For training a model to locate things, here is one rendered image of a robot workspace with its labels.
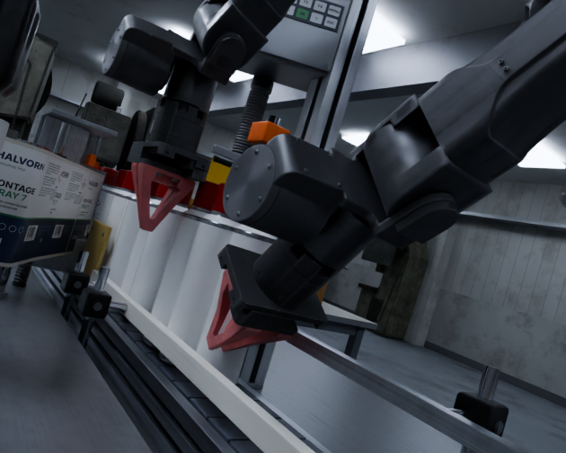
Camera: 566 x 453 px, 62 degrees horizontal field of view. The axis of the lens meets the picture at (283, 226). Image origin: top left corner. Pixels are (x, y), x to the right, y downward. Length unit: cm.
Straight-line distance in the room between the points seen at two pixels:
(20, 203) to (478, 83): 51
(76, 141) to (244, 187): 64
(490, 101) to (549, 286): 797
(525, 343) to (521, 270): 114
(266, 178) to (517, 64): 16
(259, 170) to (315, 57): 41
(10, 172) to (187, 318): 27
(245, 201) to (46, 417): 20
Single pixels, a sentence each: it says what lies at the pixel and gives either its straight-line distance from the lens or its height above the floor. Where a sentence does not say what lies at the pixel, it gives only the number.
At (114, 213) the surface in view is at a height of 101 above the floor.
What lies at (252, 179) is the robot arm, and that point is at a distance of 33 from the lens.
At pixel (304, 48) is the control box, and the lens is 72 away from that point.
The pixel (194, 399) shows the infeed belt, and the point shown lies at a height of 88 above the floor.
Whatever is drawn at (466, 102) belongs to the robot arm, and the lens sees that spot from 32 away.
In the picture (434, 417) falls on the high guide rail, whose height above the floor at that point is 95.
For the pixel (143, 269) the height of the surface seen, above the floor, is 95.
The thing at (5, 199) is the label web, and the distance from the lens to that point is 64.
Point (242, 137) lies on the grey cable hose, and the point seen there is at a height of 118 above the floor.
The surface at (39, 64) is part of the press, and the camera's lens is 457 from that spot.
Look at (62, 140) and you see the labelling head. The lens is 90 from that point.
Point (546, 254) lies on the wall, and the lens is 838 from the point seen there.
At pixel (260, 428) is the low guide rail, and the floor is 91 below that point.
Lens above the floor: 104
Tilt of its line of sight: 2 degrees up
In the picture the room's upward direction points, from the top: 17 degrees clockwise
